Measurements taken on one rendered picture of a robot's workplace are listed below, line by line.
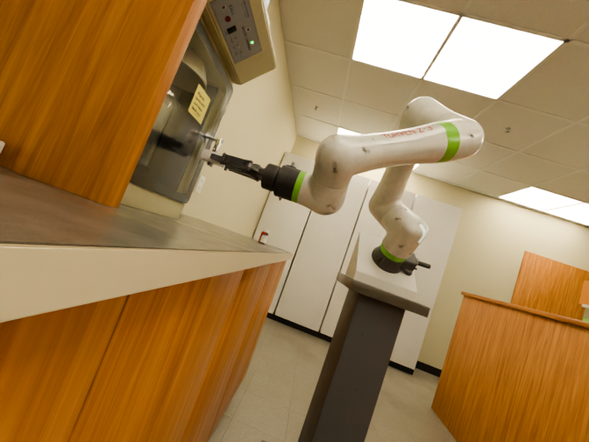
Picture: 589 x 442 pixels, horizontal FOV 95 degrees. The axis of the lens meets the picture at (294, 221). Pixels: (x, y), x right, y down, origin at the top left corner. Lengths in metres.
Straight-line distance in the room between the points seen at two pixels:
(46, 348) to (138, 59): 0.46
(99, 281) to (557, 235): 5.28
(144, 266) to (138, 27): 0.47
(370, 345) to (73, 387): 1.05
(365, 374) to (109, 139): 1.14
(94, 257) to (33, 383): 0.11
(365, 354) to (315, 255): 2.47
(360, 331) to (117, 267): 1.07
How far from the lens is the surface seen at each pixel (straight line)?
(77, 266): 0.20
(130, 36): 0.63
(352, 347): 1.22
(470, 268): 4.61
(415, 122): 1.01
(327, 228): 3.61
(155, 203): 0.79
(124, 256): 0.23
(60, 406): 0.33
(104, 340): 0.33
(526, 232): 5.05
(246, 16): 0.83
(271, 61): 0.97
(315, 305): 3.65
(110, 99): 0.58
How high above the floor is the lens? 0.98
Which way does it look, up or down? 5 degrees up
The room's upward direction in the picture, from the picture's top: 20 degrees clockwise
